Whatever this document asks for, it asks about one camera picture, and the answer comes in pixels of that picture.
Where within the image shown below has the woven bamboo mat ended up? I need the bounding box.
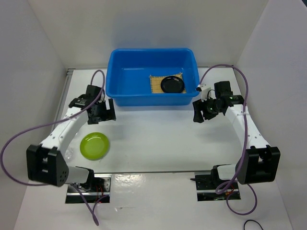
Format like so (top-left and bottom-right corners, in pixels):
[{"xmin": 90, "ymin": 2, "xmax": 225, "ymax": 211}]
[{"xmin": 149, "ymin": 72, "xmax": 186, "ymax": 93}]

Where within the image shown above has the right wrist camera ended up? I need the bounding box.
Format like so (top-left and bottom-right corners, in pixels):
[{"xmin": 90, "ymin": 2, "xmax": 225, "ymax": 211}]
[{"xmin": 196, "ymin": 84, "xmax": 213, "ymax": 102}]

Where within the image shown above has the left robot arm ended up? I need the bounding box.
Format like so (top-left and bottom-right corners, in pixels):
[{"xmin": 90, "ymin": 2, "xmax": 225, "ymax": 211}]
[{"xmin": 26, "ymin": 85, "xmax": 116, "ymax": 192}]

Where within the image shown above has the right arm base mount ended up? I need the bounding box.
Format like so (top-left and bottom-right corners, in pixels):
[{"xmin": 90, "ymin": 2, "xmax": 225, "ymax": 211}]
[{"xmin": 190, "ymin": 171, "xmax": 241, "ymax": 202}]

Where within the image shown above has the black cable loop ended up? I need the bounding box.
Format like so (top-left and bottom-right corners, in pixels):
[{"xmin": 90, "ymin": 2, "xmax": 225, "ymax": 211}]
[{"xmin": 243, "ymin": 219, "xmax": 265, "ymax": 230}]

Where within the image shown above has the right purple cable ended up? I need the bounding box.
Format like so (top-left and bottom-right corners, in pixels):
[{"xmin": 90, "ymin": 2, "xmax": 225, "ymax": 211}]
[{"xmin": 199, "ymin": 64, "xmax": 258, "ymax": 214}]

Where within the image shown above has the green plastic plate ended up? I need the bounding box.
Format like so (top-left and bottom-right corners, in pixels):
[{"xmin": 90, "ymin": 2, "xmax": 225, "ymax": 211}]
[{"xmin": 80, "ymin": 132, "xmax": 110, "ymax": 161}]

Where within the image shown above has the blue plastic bin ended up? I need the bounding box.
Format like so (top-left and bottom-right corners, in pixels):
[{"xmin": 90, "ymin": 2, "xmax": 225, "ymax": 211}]
[{"xmin": 106, "ymin": 48, "xmax": 200, "ymax": 106}]

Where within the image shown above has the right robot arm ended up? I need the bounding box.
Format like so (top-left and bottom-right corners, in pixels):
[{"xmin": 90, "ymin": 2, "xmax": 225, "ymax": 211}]
[{"xmin": 193, "ymin": 81, "xmax": 281, "ymax": 188}]

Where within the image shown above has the black plate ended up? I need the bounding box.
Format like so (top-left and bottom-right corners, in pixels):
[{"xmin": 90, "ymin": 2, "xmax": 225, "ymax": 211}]
[{"xmin": 160, "ymin": 76, "xmax": 185, "ymax": 93}]

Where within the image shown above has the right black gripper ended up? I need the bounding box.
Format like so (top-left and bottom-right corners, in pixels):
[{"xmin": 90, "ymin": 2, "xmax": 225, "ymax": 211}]
[{"xmin": 193, "ymin": 94, "xmax": 222, "ymax": 123}]

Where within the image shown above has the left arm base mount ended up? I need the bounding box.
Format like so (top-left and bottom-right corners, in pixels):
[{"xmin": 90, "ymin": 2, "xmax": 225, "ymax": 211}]
[{"xmin": 65, "ymin": 173, "xmax": 112, "ymax": 204}]

